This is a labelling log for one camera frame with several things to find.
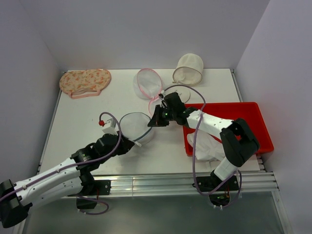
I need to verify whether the beige mesh laundry bag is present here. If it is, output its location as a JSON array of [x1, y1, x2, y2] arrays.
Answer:
[[162, 52, 204, 103]]

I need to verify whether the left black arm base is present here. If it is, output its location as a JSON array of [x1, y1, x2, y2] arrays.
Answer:
[[76, 180, 111, 211]]

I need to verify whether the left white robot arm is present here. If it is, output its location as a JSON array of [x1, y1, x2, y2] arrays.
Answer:
[[0, 133, 134, 228]]

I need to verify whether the orange floral laundry bag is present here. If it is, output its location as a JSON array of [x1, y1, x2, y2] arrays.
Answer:
[[59, 69, 112, 99]]

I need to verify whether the grey-trimmed white mesh laundry bag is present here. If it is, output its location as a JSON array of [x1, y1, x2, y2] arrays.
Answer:
[[119, 112, 154, 147]]

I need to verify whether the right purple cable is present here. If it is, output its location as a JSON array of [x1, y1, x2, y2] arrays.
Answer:
[[161, 84, 243, 209]]

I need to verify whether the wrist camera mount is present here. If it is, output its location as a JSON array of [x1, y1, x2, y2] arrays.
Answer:
[[158, 90, 168, 100], [98, 118, 117, 135]]

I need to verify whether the white bra in tray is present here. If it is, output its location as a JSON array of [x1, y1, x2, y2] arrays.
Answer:
[[195, 130, 225, 161]]

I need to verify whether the purple cable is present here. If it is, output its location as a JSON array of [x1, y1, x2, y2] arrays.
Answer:
[[0, 112, 122, 216], [161, 84, 243, 209]]

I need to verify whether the red plastic tray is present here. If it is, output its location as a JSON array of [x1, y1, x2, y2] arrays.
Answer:
[[179, 101, 274, 158]]

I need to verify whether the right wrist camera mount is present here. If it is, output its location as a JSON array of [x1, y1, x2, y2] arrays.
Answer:
[[158, 90, 168, 100]]

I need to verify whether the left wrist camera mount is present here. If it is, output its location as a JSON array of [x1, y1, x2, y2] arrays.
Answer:
[[98, 118, 117, 135]]

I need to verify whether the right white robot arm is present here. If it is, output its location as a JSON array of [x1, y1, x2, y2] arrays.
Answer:
[[148, 92, 260, 190]]

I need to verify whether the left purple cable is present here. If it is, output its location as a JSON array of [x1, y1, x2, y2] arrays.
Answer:
[[0, 112, 122, 216]]

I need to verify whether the aluminium mounting rail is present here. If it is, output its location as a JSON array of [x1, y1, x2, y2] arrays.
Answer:
[[23, 156, 280, 200]]

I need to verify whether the pink-trimmed white mesh laundry bag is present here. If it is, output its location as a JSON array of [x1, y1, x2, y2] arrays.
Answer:
[[133, 68, 164, 115]]

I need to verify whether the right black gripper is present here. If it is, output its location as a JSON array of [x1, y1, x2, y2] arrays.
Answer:
[[149, 104, 176, 126]]

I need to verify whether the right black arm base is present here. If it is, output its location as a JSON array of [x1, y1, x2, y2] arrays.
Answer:
[[196, 173, 239, 207]]

